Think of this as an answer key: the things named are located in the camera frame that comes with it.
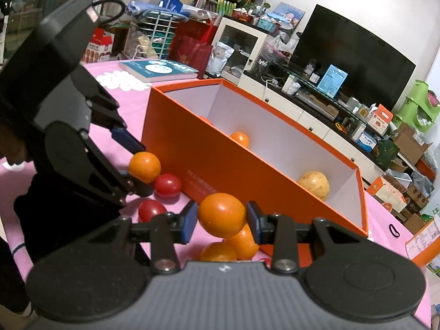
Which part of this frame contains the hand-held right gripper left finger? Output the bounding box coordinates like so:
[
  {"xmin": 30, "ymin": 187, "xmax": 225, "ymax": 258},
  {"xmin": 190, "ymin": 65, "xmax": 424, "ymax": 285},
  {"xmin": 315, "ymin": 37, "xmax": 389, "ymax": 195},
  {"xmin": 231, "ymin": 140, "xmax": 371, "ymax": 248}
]
[{"xmin": 87, "ymin": 200, "xmax": 200, "ymax": 274}]

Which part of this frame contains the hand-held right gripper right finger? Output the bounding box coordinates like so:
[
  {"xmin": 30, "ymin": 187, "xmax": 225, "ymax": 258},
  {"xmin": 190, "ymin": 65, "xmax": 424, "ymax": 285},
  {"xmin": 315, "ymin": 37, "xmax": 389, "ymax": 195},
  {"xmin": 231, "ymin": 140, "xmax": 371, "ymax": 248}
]
[{"xmin": 246, "ymin": 200, "xmax": 370, "ymax": 273}]

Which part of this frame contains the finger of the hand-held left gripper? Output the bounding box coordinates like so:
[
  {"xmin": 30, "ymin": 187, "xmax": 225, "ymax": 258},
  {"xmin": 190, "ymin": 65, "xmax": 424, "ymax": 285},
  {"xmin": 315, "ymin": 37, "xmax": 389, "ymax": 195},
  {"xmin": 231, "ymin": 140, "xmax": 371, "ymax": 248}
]
[
  {"xmin": 81, "ymin": 132, "xmax": 155, "ymax": 208},
  {"xmin": 89, "ymin": 98, "xmax": 147, "ymax": 155}
]

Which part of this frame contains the small orange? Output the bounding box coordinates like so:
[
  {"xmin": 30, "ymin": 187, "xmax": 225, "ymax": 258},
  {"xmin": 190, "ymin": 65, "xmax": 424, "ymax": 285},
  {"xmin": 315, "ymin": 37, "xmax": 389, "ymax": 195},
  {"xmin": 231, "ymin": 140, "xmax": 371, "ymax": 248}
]
[
  {"xmin": 197, "ymin": 193, "xmax": 247, "ymax": 238},
  {"xmin": 230, "ymin": 131, "xmax": 251, "ymax": 149},
  {"xmin": 225, "ymin": 223, "xmax": 260, "ymax": 261},
  {"xmin": 199, "ymin": 242, "xmax": 238, "ymax": 262},
  {"xmin": 128, "ymin": 151, "xmax": 161, "ymax": 184}
]

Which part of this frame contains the orange cardboard box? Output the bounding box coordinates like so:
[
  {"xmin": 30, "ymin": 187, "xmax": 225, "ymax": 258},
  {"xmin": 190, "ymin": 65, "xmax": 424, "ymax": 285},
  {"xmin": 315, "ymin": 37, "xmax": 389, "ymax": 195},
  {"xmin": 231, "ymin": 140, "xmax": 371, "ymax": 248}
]
[{"xmin": 141, "ymin": 78, "xmax": 369, "ymax": 269}]

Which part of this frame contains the mottled yellow-green pear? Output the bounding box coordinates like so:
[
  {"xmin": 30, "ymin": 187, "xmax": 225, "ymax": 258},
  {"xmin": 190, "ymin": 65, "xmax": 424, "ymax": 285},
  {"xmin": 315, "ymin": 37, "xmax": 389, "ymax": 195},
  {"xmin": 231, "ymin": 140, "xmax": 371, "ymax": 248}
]
[{"xmin": 296, "ymin": 171, "xmax": 331, "ymax": 202}]

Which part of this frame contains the pink daisy-print tablecloth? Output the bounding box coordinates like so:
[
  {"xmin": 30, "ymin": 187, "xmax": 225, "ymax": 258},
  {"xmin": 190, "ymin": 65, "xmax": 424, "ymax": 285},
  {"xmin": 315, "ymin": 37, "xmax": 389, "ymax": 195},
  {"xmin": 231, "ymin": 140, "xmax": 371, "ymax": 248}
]
[{"xmin": 0, "ymin": 60, "xmax": 434, "ymax": 327}]

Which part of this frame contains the red snack carton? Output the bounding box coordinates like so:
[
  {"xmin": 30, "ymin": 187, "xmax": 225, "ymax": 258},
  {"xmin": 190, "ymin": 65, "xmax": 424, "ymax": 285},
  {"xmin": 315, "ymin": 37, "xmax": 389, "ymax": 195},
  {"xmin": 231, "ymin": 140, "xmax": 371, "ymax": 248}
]
[{"xmin": 84, "ymin": 27, "xmax": 115, "ymax": 64}]

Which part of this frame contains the teal book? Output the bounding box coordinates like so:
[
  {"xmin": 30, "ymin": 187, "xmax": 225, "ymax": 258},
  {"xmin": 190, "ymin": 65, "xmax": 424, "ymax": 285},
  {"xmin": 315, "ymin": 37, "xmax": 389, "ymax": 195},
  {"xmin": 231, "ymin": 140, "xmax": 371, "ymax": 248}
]
[{"xmin": 118, "ymin": 59, "xmax": 200, "ymax": 84}]

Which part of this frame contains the dark red paper bag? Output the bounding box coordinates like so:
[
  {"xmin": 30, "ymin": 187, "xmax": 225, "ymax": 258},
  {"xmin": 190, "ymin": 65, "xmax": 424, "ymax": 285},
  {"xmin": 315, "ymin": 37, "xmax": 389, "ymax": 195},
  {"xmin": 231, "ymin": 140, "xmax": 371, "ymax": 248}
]
[{"xmin": 168, "ymin": 34, "xmax": 214, "ymax": 73}]

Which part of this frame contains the white low TV cabinet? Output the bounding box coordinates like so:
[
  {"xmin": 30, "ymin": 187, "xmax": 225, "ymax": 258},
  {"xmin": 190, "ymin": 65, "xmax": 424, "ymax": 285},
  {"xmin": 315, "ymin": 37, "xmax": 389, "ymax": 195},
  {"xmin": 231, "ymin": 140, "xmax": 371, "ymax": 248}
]
[{"xmin": 237, "ymin": 70, "xmax": 386, "ymax": 184}]

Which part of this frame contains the white pouch bag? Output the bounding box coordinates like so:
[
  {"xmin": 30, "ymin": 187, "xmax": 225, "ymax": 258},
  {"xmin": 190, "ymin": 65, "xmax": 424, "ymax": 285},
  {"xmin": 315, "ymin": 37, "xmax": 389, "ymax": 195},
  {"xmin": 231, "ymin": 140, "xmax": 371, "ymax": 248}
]
[{"xmin": 205, "ymin": 41, "xmax": 235, "ymax": 76}]

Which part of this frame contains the red gift bag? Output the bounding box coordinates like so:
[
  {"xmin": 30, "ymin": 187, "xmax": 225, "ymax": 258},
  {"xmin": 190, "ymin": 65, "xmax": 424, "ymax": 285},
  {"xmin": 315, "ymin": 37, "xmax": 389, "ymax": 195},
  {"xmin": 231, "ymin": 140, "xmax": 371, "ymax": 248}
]
[{"xmin": 175, "ymin": 17, "xmax": 221, "ymax": 47}]

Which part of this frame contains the white and orange gift box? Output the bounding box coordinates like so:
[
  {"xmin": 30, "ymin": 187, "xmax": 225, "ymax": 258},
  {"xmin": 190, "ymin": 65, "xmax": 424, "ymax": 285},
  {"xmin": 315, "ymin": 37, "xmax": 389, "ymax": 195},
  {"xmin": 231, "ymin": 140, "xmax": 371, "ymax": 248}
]
[{"xmin": 366, "ymin": 176, "xmax": 408, "ymax": 214}]

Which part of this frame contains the blue and white tissue box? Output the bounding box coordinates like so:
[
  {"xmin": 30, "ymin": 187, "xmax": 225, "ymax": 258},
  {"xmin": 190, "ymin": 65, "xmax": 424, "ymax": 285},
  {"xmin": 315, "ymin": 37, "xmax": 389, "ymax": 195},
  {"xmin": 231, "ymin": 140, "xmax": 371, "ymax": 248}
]
[{"xmin": 356, "ymin": 131, "xmax": 378, "ymax": 152}]

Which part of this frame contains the blue shopping bag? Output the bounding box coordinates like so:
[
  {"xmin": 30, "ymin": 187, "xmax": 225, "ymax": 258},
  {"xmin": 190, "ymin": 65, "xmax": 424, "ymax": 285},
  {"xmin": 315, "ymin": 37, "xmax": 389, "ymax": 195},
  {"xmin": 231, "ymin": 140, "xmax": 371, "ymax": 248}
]
[{"xmin": 125, "ymin": 0, "xmax": 189, "ymax": 18}]

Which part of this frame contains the dark green bag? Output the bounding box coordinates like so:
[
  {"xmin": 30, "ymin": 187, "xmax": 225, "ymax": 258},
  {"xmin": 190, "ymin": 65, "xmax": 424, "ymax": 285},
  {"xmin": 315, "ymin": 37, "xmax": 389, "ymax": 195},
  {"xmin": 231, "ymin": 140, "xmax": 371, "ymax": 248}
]
[{"xmin": 373, "ymin": 140, "xmax": 400, "ymax": 171}]

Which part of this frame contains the white glass-door cabinet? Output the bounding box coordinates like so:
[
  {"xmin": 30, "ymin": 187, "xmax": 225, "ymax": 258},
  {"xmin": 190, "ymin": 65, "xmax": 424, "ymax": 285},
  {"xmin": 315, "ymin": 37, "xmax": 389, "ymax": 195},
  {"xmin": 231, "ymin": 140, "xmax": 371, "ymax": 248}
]
[{"xmin": 211, "ymin": 15, "xmax": 272, "ymax": 83}]

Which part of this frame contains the light blue paper bag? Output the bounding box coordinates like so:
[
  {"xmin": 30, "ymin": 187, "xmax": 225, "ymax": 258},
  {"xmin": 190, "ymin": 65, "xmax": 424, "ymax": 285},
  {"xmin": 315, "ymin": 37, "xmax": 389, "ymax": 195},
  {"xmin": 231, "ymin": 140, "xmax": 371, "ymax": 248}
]
[{"xmin": 316, "ymin": 64, "xmax": 348, "ymax": 97}]

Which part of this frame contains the orange and white small carton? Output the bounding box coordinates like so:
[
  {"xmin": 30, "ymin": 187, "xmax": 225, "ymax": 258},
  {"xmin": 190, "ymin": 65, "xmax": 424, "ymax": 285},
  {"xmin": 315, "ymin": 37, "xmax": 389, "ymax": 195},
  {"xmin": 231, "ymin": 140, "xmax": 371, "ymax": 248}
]
[{"xmin": 366, "ymin": 104, "xmax": 393, "ymax": 136}]

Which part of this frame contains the open cardboard box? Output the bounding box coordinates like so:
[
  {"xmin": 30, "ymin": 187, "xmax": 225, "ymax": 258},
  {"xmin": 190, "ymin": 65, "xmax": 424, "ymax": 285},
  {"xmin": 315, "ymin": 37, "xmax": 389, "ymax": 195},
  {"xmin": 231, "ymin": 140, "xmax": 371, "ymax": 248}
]
[{"xmin": 392, "ymin": 124, "xmax": 434, "ymax": 166}]

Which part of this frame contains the green plastic stool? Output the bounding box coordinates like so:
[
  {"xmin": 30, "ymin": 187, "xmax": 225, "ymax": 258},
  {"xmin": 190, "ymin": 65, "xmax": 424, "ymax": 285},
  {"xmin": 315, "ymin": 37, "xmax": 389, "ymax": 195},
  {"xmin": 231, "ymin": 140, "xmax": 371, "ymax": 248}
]
[{"xmin": 392, "ymin": 80, "xmax": 440, "ymax": 134}]

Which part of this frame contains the black television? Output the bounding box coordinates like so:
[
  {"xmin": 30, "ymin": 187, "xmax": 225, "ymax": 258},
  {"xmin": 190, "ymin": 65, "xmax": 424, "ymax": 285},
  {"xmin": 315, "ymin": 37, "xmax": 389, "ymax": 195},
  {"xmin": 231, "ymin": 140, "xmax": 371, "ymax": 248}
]
[{"xmin": 292, "ymin": 4, "xmax": 416, "ymax": 105}]

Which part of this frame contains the black cable loop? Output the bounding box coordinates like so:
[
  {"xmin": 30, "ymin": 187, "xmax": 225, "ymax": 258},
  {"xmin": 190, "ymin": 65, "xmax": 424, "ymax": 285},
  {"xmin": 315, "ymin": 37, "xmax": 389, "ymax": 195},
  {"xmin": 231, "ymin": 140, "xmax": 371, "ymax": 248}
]
[{"xmin": 92, "ymin": 0, "xmax": 127, "ymax": 20}]

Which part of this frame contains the white wire rack cart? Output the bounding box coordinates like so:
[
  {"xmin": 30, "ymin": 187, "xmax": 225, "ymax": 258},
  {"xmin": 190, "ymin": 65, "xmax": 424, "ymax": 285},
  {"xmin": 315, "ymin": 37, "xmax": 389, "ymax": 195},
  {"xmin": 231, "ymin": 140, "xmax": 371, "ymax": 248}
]
[{"xmin": 136, "ymin": 9, "xmax": 181, "ymax": 61}]

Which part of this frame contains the illustrated wall calendar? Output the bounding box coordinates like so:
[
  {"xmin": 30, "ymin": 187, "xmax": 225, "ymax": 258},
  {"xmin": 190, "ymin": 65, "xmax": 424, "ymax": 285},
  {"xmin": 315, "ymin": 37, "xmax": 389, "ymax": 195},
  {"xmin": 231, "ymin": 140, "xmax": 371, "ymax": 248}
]
[{"xmin": 271, "ymin": 2, "xmax": 306, "ymax": 30}]

